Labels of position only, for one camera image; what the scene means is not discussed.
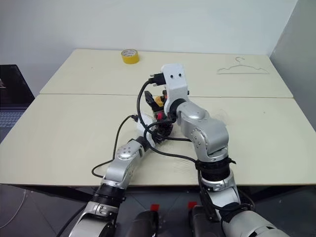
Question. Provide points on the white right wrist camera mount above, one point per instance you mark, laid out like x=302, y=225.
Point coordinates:
x=176, y=84

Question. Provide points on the yellow tape roll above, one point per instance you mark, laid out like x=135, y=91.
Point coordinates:
x=130, y=59

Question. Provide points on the dark rounded shape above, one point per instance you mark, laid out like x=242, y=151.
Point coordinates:
x=205, y=222
x=144, y=224

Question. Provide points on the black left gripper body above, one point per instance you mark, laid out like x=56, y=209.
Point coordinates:
x=163, y=133

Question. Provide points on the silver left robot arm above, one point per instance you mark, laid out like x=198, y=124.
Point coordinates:
x=123, y=153

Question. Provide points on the red tag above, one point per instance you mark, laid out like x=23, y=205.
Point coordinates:
x=192, y=205
x=154, y=207

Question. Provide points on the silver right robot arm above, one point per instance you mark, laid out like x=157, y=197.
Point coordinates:
x=205, y=128

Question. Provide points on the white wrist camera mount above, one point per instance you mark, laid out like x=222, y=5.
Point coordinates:
x=144, y=122
x=176, y=84

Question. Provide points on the dark laptop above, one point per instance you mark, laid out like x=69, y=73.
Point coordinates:
x=14, y=86

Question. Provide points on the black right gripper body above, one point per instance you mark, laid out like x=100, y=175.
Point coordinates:
x=158, y=79

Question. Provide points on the dark drink plastic bottle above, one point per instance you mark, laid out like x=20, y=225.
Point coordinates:
x=160, y=115

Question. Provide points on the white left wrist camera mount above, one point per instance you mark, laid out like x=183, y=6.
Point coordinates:
x=144, y=122

